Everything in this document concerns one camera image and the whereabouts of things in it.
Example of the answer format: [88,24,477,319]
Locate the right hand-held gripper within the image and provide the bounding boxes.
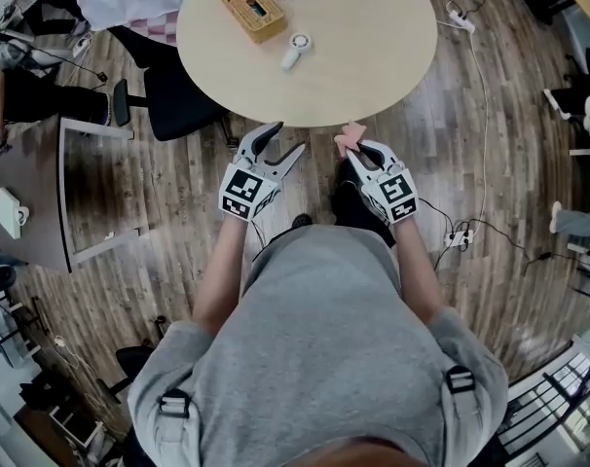
[346,138,419,227]

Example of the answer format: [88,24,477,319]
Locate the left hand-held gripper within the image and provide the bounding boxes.
[219,121,307,223]

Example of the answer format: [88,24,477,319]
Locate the pink knitted cloth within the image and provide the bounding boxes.
[334,121,367,158]

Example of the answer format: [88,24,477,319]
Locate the white handheld fan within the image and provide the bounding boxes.
[280,32,314,71]

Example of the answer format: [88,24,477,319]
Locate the person's left forearm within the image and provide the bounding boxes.
[192,214,251,333]

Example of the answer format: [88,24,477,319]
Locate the person's right forearm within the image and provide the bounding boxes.
[391,219,448,326]

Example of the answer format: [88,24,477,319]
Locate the black office chair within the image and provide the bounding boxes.
[112,24,232,143]
[97,345,156,408]

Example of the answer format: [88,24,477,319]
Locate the white power strip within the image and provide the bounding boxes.
[444,229,474,248]
[448,10,476,33]

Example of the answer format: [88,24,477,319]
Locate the wicker tissue box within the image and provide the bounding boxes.
[214,0,289,46]

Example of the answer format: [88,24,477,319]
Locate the pink checkered cloth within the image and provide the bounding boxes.
[129,17,180,46]

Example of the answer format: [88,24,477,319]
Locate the person's grey t-shirt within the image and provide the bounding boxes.
[127,224,510,467]

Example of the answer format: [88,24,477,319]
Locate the white flat box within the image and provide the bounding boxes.
[0,187,22,240]

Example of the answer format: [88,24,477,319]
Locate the black metal rack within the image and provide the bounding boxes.
[498,352,590,456]

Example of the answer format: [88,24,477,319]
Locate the grey harness strap black buckle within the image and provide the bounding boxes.
[443,365,487,456]
[157,389,193,467]

